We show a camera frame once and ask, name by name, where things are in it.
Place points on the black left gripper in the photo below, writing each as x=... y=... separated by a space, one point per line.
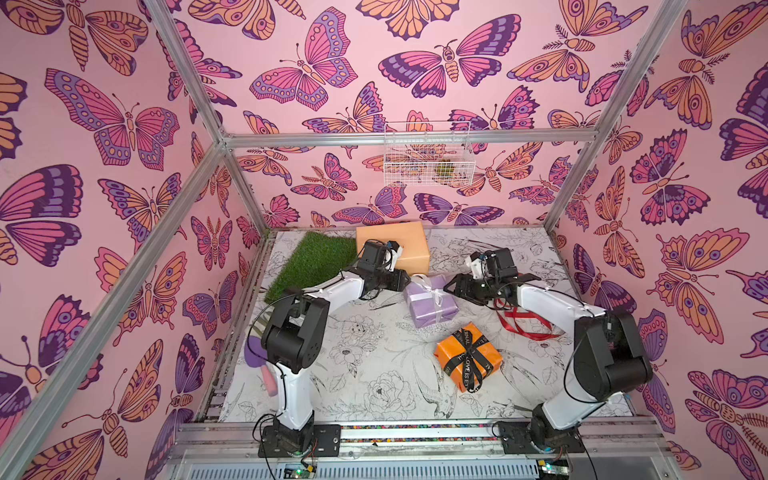
x=399 y=279

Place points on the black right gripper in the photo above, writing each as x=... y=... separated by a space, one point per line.
x=466 y=288

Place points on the lilac gift box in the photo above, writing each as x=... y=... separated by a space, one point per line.
x=450 y=307

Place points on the red satin ribbon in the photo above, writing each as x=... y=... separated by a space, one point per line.
x=521 y=322

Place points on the orange gift box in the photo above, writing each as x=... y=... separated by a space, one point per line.
x=489 y=350

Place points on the black printed ribbon bow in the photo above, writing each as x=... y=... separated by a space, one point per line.
x=470 y=362

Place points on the white satin ribbon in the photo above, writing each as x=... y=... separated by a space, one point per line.
x=425 y=302

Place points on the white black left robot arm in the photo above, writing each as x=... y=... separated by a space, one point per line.
x=295 y=331

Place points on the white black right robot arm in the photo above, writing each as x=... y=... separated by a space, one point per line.
x=608 y=356

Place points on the green artificial grass mat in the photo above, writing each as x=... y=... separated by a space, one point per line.
x=316 y=259

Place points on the white wire basket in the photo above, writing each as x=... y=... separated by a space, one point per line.
x=427 y=158

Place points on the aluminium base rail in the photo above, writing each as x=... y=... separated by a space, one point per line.
x=602 y=448

